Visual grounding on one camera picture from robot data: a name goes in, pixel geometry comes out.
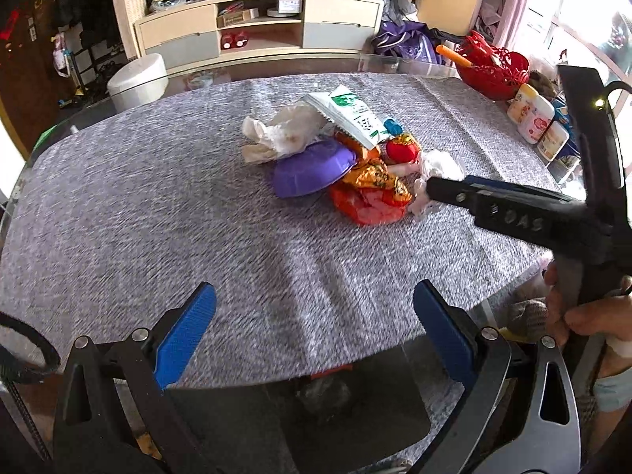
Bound white green packet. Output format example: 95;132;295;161
302;85;392;152

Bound crumpled white tissue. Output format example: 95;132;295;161
241;103;327;165

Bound person's right hand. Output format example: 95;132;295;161
543;261;632;356

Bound small orange wrapper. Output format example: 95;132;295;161
335;130;382;161

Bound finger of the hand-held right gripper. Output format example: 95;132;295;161
425;175;482;215
465;176;589;204

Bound grey tablecloth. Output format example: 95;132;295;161
0;73;564;455

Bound red jars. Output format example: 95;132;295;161
220;30;250;51

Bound pink white bag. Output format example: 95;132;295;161
52;32;73;78

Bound white round tin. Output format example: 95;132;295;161
267;0;303;19

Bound white round stool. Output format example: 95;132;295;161
107;53;169;115

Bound red plastic bag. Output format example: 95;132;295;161
330;185;408;227

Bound golden orange snack wrapper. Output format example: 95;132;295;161
340;158;414;206

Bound orange plastic stick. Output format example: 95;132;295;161
436;44;473;68

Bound black braided cable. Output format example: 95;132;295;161
0;312;61;384

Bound white plastic bag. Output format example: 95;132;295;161
390;149;466;219

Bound white lotion bottle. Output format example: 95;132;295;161
517;95;557;145
508;84;540;127
537;121;572;162

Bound beige tv cabinet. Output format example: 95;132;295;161
133;0;386;73

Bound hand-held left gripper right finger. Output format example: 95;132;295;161
414;280;581;474

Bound purple bowl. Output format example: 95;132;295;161
273;138;357;199

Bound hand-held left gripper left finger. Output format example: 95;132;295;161
52;281;218;474

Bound brown knitted cloth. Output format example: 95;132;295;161
498;299;550;342

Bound red foil candy wrapper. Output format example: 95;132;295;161
385;132;422;165

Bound red plastic basket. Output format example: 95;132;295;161
454;30;532;102

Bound white wicker screen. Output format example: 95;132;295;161
109;0;150;60

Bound purple cloth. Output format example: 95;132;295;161
370;20;446;66

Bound pink curtain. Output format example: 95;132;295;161
476;0;537;53

